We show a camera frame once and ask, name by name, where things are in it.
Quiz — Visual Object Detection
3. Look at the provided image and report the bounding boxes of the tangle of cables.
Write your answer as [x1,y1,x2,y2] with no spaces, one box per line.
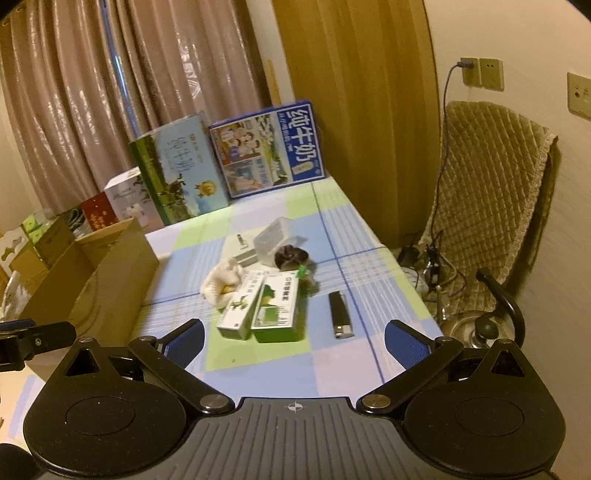
[406,231,468,319]

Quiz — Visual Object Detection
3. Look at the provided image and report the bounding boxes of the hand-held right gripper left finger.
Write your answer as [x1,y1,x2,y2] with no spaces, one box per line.
[58,318,236,416]

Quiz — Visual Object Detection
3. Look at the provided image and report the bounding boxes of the closed brown cardboard box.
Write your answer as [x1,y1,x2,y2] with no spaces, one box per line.
[33,217,78,271]

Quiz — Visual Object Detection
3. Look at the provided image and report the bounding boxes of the small green boxes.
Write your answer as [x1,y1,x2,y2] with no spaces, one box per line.
[21,210,57,243]

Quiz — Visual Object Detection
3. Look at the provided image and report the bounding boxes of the blue milk carton box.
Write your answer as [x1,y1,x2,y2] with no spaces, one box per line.
[209,99,326,199]

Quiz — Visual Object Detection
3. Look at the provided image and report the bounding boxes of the wall socket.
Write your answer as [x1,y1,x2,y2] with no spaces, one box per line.
[462,56,505,91]

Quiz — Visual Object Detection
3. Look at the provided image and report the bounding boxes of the stack of striped bowls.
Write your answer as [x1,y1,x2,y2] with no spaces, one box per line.
[60,208,93,241]

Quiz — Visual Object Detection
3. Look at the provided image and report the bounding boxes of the white printed box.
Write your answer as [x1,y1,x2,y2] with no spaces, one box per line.
[104,167,165,232]

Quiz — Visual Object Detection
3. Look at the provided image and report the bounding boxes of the white green medicine box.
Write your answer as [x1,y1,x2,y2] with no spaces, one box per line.
[217,272,265,341]

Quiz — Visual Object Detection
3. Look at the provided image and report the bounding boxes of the black lighter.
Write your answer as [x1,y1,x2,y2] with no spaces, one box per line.
[329,292,354,340]

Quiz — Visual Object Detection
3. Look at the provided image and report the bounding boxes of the clear plastic container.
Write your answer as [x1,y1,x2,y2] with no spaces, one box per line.
[253,217,308,267]

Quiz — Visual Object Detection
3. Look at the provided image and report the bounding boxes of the tan quilted chair cover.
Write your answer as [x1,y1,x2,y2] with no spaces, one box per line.
[418,100,560,303]

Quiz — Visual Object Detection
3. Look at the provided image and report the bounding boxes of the pink shiny curtain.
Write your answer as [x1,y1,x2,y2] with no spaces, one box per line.
[0,0,273,222]

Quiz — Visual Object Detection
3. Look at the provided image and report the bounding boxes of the dark brown clump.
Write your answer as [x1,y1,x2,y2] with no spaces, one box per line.
[274,244,315,273]

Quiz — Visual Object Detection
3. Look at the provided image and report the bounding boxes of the white charger plug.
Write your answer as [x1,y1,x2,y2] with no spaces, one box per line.
[233,234,260,267]

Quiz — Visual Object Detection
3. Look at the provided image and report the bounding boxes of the small dark green item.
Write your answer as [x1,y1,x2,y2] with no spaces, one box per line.
[295,264,320,297]

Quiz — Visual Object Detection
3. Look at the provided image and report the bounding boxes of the white cloth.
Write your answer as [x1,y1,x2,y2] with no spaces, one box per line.
[201,259,252,308]

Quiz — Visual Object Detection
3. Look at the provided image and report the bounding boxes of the metal kettle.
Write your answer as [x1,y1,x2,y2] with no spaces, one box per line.
[438,268,527,352]

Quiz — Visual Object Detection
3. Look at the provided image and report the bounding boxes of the plug with grey cable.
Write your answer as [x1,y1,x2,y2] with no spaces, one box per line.
[418,58,475,241]

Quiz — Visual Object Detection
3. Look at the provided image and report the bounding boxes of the green milk carton box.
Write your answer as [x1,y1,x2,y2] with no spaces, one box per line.
[128,112,230,227]

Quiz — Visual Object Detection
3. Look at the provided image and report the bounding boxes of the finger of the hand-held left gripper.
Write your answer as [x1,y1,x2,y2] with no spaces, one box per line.
[17,322,77,361]

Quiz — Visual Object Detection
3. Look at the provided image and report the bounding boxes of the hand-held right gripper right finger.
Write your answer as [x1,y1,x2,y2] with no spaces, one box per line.
[358,319,533,416]

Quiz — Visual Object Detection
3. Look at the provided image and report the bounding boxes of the red gift box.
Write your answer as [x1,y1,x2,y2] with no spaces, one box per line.
[81,192,122,232]

